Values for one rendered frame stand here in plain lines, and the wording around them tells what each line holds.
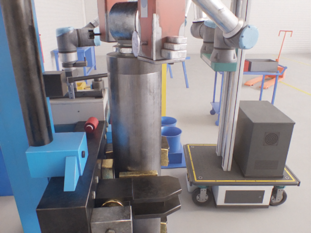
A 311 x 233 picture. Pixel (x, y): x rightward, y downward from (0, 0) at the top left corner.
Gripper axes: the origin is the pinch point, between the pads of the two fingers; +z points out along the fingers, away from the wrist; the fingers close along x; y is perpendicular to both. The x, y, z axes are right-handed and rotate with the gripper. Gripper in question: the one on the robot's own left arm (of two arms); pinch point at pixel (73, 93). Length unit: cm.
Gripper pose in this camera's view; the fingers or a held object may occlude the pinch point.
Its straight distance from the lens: 142.1
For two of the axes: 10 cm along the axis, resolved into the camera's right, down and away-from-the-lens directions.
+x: 1.0, 3.7, -9.3
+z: 0.2, 9.3, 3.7
